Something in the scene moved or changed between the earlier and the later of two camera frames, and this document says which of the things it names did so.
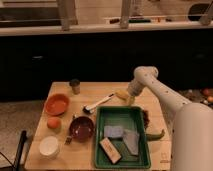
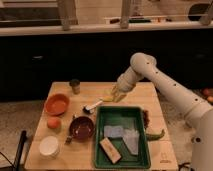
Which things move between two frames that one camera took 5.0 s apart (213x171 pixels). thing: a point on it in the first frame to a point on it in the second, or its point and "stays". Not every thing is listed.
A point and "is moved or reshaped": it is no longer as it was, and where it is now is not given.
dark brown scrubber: x=146 y=118 stays
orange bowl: x=57 y=104 stays
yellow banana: x=122 y=93 is moved or reshaped
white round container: x=48 y=147 stays
